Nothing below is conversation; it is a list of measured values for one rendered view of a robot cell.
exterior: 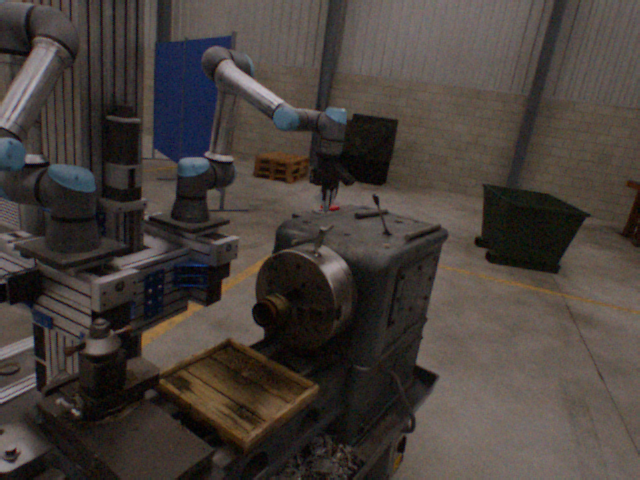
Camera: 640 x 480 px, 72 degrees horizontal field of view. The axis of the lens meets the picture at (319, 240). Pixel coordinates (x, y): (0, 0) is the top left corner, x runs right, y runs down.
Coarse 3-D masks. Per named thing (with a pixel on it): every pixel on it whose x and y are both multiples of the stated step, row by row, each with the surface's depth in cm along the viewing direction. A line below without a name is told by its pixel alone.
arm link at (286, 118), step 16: (224, 48) 160; (208, 64) 153; (224, 64) 152; (224, 80) 152; (240, 80) 149; (240, 96) 152; (256, 96) 147; (272, 96) 146; (272, 112) 145; (288, 112) 141; (304, 112) 149; (288, 128) 143; (304, 128) 151
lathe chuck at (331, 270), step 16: (272, 256) 138; (288, 256) 134; (304, 256) 131; (320, 256) 133; (288, 272) 135; (304, 272) 132; (320, 272) 128; (336, 272) 132; (256, 288) 144; (304, 288) 133; (320, 288) 129; (336, 288) 128; (336, 304) 127; (288, 320) 139; (336, 320) 129; (288, 336) 140; (304, 336) 136; (320, 336) 132
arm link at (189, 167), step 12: (180, 168) 166; (192, 168) 165; (204, 168) 168; (180, 180) 167; (192, 180) 166; (204, 180) 170; (216, 180) 175; (180, 192) 168; (192, 192) 168; (204, 192) 171
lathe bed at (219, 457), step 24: (288, 360) 148; (336, 384) 139; (168, 408) 115; (312, 408) 133; (336, 408) 148; (288, 432) 125; (312, 432) 136; (216, 456) 102; (240, 456) 104; (264, 456) 120; (288, 456) 127
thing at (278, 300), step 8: (272, 296) 127; (280, 296) 127; (256, 304) 125; (264, 304) 123; (272, 304) 125; (280, 304) 126; (256, 312) 127; (264, 312) 130; (272, 312) 123; (280, 312) 125; (288, 312) 127; (256, 320) 126; (264, 320) 128; (272, 320) 123; (280, 320) 126
